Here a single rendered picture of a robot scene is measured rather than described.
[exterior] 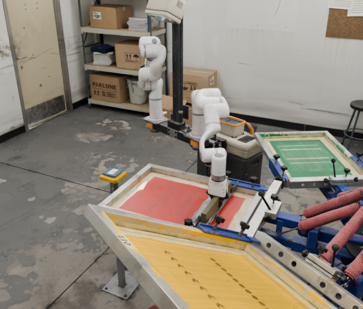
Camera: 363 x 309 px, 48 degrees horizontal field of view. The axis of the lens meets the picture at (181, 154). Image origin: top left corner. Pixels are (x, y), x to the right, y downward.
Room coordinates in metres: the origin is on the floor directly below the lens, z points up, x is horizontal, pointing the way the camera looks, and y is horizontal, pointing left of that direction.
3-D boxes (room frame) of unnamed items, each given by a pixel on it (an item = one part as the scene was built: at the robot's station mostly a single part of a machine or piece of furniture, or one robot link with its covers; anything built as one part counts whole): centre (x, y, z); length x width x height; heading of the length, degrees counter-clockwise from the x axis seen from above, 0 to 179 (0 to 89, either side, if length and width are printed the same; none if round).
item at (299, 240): (1.78, -0.40, 0.89); 1.24 x 0.06 x 0.06; 64
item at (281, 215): (1.72, -0.52, 1.02); 0.17 x 0.06 x 0.05; 64
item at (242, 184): (2.12, -0.35, 0.98); 0.30 x 0.05 x 0.07; 64
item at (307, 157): (2.41, -0.90, 1.05); 1.08 x 0.61 x 0.23; 4
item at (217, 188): (1.88, -0.19, 1.12); 0.10 x 0.07 x 0.11; 64
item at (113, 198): (1.97, -0.01, 0.97); 0.79 x 0.58 x 0.04; 64
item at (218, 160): (1.92, -0.20, 1.25); 0.15 x 0.10 x 0.11; 7
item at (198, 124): (2.55, -0.13, 1.21); 0.16 x 0.13 x 0.15; 134
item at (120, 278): (2.33, 0.44, 0.48); 0.22 x 0.22 x 0.96; 64
